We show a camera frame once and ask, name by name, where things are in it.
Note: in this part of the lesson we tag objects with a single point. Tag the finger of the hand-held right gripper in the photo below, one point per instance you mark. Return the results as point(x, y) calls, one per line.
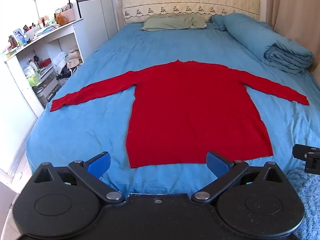
point(311, 158)

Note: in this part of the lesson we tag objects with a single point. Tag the white plastic bag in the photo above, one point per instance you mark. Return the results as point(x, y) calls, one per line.
point(59, 61)

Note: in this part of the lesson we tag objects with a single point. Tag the blue fluffy rug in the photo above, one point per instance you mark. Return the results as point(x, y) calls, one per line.
point(310, 200)

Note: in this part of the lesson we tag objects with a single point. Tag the red box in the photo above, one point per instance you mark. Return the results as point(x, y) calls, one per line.
point(45, 63)

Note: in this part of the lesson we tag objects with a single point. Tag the folded blue duvet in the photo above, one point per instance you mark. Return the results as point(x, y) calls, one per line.
point(262, 40)

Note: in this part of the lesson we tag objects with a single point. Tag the white plastic drawer box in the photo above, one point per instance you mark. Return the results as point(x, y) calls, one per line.
point(47, 85)

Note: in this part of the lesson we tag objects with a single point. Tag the green pillow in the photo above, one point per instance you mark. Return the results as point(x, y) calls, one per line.
point(172, 22)

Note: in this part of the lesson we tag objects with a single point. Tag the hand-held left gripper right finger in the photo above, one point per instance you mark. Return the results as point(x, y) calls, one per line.
point(217, 163)

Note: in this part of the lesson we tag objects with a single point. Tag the brown bottle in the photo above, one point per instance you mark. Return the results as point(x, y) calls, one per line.
point(13, 42)

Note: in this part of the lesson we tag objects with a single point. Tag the beige curtain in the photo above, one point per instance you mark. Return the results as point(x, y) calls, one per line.
point(295, 7)

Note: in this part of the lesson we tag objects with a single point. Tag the white shelf unit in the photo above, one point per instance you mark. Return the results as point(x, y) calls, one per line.
point(66, 33)

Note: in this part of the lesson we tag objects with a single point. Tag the green plastic bag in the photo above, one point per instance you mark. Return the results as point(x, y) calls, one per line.
point(33, 80)

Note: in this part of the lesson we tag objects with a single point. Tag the pink storage box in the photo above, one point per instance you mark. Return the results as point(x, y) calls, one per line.
point(69, 15)

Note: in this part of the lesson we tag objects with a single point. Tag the grey and white wardrobe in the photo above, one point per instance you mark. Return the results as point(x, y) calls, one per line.
point(100, 10)

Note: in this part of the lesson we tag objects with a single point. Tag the beige quilted headboard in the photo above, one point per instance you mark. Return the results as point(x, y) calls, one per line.
point(190, 0)

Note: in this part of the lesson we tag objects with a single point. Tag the orange teddy bear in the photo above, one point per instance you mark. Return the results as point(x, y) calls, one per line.
point(60, 20)

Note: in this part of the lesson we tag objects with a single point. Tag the blue and white packet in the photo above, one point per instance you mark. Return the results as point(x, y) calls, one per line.
point(19, 36)

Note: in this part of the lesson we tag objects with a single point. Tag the red knit sweater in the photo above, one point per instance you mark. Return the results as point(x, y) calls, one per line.
point(190, 110)

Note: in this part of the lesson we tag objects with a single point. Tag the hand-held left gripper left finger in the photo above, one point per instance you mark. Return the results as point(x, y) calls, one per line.
point(100, 163)

